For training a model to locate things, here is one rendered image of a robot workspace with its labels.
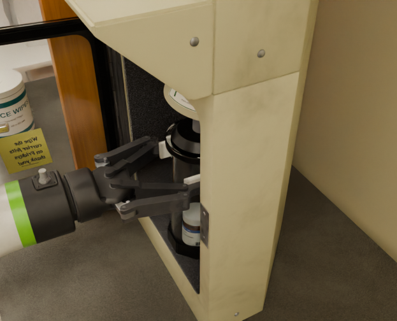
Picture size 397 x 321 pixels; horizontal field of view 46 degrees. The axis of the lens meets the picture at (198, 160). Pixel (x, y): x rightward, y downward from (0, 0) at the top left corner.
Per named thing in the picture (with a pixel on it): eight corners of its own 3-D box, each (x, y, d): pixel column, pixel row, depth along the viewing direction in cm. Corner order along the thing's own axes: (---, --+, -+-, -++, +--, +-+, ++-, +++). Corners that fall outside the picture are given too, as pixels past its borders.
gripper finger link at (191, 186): (174, 188, 67) (183, 201, 65) (206, 178, 68) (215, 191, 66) (174, 195, 68) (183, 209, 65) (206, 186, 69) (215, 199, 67)
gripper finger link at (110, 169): (112, 195, 69) (106, 191, 70) (160, 157, 76) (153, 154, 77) (109, 175, 67) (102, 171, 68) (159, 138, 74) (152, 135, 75)
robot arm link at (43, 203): (30, 217, 71) (42, 261, 64) (11, 157, 63) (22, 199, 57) (69, 205, 73) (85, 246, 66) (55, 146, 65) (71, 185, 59)
